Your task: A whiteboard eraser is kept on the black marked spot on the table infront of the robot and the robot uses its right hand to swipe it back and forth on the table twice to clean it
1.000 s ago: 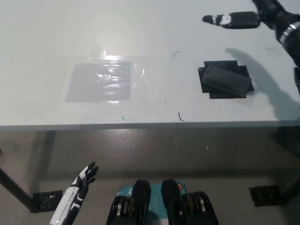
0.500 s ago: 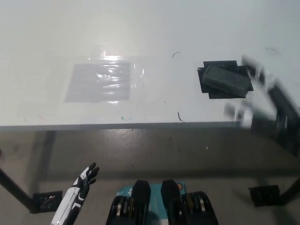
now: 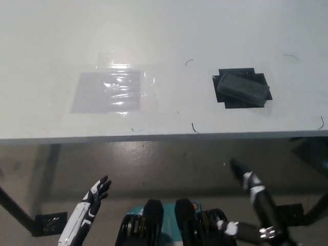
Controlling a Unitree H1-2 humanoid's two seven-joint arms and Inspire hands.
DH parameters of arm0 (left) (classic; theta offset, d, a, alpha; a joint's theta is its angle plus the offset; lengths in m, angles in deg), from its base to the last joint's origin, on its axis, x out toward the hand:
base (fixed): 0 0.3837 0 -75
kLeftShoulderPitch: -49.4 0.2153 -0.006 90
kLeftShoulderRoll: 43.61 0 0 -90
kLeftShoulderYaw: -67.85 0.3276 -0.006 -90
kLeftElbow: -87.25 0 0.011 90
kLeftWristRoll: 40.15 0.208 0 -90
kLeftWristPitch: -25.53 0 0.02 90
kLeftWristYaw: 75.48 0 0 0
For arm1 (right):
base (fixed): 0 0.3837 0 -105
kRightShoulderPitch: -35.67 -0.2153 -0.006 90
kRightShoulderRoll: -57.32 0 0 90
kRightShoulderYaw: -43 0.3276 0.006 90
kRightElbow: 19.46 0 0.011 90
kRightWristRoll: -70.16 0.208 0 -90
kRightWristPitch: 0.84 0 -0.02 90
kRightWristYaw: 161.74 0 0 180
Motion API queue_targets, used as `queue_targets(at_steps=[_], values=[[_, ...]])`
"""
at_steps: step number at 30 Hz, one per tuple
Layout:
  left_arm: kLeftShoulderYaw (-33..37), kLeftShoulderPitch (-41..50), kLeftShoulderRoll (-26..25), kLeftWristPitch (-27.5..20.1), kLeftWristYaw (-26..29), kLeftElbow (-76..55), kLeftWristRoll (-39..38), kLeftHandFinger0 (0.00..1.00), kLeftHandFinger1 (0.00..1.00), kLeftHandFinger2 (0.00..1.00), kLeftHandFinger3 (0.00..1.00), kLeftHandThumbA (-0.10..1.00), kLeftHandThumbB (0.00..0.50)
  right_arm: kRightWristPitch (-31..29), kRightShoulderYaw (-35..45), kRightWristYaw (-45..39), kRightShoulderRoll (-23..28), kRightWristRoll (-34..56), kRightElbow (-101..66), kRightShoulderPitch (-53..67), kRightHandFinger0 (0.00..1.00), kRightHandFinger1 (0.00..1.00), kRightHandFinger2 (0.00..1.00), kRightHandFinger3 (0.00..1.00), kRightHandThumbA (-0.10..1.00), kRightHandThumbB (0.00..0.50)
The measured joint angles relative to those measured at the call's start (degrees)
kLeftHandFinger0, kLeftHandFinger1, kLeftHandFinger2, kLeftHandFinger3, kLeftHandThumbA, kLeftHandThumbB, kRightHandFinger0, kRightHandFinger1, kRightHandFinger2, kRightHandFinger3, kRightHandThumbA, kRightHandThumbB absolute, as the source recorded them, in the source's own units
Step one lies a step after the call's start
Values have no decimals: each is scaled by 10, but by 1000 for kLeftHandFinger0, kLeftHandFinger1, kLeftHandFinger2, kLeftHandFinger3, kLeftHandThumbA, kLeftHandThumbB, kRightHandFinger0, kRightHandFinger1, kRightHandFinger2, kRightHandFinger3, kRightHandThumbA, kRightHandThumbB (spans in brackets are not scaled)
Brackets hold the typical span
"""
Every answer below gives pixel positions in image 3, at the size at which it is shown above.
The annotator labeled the black table foot plate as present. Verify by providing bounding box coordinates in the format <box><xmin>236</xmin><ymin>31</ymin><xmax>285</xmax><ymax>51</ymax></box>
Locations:
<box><xmin>275</xmin><ymin>204</ymin><xmax>305</xmax><ymax>227</ymax></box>
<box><xmin>32</xmin><ymin>212</ymin><xmax>68</xmax><ymax>236</ymax></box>

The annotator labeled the black table corner bracket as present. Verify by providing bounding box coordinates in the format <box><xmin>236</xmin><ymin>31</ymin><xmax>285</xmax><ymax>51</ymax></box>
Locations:
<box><xmin>291</xmin><ymin>138</ymin><xmax>328</xmax><ymax>170</ymax></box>

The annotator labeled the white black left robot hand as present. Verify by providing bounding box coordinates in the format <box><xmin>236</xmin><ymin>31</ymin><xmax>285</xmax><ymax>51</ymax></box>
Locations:
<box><xmin>57</xmin><ymin>175</ymin><xmax>112</xmax><ymax>245</ymax></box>

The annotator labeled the grey rectangular sheet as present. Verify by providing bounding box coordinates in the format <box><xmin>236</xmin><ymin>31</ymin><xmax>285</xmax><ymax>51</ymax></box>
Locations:
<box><xmin>71</xmin><ymin>71</ymin><xmax>141</xmax><ymax>114</ymax></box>

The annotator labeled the black tape marked spot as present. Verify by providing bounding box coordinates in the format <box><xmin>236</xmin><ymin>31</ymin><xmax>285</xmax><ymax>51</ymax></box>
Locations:
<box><xmin>212</xmin><ymin>68</ymin><xmax>274</xmax><ymax>110</ymax></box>

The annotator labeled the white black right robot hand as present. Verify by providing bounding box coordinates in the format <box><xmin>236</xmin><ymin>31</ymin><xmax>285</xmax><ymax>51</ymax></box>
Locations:
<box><xmin>216</xmin><ymin>157</ymin><xmax>283</xmax><ymax>239</ymax></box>

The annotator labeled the clear plastic tape film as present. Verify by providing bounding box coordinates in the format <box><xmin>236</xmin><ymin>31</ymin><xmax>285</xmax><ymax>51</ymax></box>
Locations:
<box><xmin>97</xmin><ymin>52</ymin><xmax>159</xmax><ymax>116</ymax></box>

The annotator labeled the dark grey whiteboard eraser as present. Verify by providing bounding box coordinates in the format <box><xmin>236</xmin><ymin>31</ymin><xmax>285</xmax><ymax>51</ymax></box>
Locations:
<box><xmin>216</xmin><ymin>73</ymin><xmax>271</xmax><ymax>107</ymax></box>

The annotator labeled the black diagonal table leg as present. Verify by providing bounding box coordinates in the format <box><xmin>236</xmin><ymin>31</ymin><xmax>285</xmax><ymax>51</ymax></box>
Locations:
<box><xmin>0</xmin><ymin>187</ymin><xmax>39</xmax><ymax>235</ymax></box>
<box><xmin>303</xmin><ymin>193</ymin><xmax>328</xmax><ymax>227</ymax></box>

